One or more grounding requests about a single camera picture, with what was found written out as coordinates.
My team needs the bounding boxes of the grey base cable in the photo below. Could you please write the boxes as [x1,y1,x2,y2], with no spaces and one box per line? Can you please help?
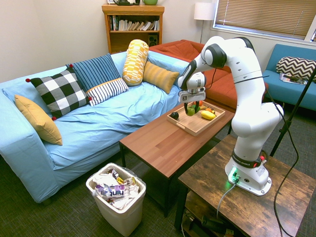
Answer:
[216,181,237,219]

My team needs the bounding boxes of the plain mustard pillow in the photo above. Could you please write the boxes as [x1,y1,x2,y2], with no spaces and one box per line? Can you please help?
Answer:
[14,94,63,146]

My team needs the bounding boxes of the yellow lemon fruit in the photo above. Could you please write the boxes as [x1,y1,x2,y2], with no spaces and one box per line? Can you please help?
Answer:
[200,110,217,121]

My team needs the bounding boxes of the cream plastic trash bin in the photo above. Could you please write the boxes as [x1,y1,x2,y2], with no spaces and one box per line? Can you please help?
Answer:
[85,162,147,237]

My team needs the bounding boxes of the wooden serving tray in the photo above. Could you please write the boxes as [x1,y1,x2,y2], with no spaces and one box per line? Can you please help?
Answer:
[166,99,226,137]

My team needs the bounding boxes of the black tripod stand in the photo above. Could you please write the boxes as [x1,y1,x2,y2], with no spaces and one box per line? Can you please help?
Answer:
[270,66,316,158]

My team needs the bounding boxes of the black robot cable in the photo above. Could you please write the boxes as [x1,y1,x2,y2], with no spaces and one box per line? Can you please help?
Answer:
[264,90,300,237]

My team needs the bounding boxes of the red-brown wooden coffee table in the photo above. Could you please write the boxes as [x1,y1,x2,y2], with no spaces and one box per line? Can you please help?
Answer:
[119,96,237,218]

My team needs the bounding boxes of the wooden bookshelf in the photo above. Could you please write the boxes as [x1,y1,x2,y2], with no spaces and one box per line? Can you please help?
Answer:
[101,3,165,54]

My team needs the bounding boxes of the light blue sofa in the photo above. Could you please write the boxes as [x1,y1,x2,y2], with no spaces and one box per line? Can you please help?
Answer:
[0,50,196,203]

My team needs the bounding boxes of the mustard striped lumbar pillow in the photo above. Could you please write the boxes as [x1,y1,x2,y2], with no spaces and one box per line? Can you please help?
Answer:
[142,61,180,95]

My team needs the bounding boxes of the orange sectional sofa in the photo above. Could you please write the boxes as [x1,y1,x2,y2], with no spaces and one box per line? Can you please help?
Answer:
[149,39,237,111]

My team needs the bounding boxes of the brown spotted banana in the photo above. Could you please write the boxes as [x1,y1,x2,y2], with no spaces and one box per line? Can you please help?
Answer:
[199,105,217,115]

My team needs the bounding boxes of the black white chevron pillow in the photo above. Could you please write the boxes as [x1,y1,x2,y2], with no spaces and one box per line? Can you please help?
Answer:
[276,56,316,82]

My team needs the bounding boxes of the yellow patterned bolster pillow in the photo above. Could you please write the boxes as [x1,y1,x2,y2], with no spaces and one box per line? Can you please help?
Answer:
[121,39,150,86]

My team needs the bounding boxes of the wooden window blinds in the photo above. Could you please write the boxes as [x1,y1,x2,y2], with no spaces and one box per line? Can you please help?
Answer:
[213,0,316,41]

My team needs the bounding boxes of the black object on bookshelf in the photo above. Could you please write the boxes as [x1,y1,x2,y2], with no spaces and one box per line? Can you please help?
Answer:
[115,0,140,6]

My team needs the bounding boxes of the rustic dark wood side table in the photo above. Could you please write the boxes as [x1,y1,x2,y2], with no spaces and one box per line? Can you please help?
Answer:
[174,134,316,237]

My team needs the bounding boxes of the black white checkered pillow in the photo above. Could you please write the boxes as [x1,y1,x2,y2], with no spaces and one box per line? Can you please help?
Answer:
[25,68,93,121]

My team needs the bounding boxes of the row of books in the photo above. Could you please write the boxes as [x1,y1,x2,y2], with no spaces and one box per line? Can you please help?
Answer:
[109,15,160,32]

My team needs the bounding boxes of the black device under table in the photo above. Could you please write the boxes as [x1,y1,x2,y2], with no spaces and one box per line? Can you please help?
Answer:
[200,214,228,231]

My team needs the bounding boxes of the white navy striped lumbar pillow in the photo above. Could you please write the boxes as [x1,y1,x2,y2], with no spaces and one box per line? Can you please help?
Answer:
[85,78,129,107]

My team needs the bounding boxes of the white shade floor lamp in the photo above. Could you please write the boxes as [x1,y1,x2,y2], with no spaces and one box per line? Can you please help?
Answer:
[194,2,217,44]

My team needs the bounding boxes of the blue striped pillow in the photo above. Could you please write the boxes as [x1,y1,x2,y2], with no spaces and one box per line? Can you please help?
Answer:
[65,53,122,92]

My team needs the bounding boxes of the white hint printed wrapper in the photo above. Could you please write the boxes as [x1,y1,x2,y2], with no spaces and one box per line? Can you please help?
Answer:
[94,183,130,201]

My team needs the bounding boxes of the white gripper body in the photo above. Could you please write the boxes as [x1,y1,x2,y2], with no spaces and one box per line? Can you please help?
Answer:
[178,87,207,104]

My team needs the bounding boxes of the orange ottoman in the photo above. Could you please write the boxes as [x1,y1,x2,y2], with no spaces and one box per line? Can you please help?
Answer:
[203,71,269,114]

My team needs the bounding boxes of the magazines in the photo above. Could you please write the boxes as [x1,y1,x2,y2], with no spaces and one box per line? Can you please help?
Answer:
[279,73,308,85]

